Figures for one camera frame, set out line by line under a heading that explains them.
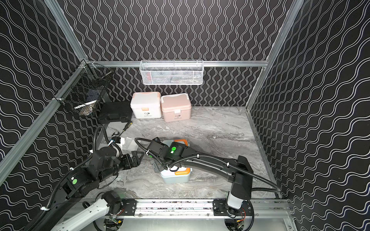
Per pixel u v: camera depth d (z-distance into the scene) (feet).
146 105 3.46
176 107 3.40
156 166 2.10
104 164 1.56
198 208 2.51
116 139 1.95
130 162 1.92
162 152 1.76
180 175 2.36
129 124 3.57
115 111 3.97
